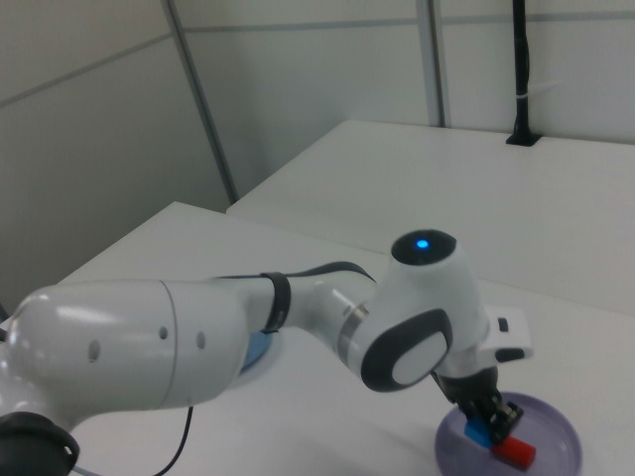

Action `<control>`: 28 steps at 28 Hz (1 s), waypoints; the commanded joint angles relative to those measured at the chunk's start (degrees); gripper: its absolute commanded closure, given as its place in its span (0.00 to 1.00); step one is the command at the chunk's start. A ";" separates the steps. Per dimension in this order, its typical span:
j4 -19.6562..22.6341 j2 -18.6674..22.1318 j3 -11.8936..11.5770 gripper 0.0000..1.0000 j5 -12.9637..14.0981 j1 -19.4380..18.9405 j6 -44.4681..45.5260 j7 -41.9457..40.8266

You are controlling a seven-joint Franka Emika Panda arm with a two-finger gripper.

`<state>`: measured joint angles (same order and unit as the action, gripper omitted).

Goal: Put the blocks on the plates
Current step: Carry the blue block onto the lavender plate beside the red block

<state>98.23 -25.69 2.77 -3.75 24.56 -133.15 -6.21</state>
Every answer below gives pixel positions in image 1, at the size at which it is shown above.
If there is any black camera pole stand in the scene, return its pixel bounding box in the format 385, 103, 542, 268
505, 0, 543, 148

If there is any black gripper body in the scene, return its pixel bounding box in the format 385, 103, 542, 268
438, 367, 500, 411

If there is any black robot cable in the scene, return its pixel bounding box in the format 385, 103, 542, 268
148, 369, 457, 476

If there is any blue plate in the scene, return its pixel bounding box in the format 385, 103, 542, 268
237, 330, 275, 374

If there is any purple plate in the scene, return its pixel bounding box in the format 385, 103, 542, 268
434, 391, 582, 476

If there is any red cylinder block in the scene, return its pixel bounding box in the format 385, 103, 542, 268
491, 436, 538, 470

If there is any blue block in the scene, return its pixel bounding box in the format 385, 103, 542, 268
463, 418, 495, 450

